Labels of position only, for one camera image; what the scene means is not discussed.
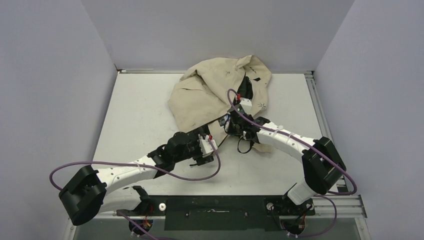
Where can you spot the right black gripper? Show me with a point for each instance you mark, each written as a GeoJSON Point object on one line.
{"type": "Point", "coordinates": [230, 131]}

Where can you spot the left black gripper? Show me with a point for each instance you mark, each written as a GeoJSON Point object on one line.
{"type": "Point", "coordinates": [193, 137]}

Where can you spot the beige zip jacket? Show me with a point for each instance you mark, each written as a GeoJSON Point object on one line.
{"type": "Point", "coordinates": [200, 97]}

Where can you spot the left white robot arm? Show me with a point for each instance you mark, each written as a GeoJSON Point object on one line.
{"type": "Point", "coordinates": [92, 191]}

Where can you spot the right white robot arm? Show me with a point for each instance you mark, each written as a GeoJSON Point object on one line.
{"type": "Point", "coordinates": [321, 162]}

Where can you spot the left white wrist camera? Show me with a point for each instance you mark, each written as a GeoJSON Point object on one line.
{"type": "Point", "coordinates": [207, 145]}

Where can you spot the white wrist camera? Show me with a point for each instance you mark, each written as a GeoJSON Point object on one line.
{"type": "Point", "coordinates": [207, 145]}
{"type": "Point", "coordinates": [245, 106]}

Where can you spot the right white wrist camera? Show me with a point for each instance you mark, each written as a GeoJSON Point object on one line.
{"type": "Point", "coordinates": [245, 106]}

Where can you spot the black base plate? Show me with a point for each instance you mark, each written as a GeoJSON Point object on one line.
{"type": "Point", "coordinates": [222, 213]}

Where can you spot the aluminium frame rail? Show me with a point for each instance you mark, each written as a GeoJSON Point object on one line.
{"type": "Point", "coordinates": [347, 205]}

